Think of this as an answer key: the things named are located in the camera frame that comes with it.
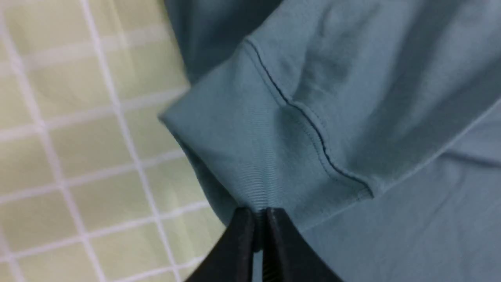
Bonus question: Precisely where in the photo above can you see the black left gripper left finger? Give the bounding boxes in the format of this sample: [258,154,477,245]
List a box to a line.
[186,208,256,282]

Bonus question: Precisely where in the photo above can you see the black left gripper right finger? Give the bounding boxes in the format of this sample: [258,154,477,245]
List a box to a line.
[262,208,342,282]

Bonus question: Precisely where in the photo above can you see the green long-sleeved shirt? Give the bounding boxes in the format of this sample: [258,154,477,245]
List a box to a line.
[160,0,500,282]

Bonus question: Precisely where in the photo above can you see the green checkered tablecloth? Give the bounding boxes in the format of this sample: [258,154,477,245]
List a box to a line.
[1,0,223,282]

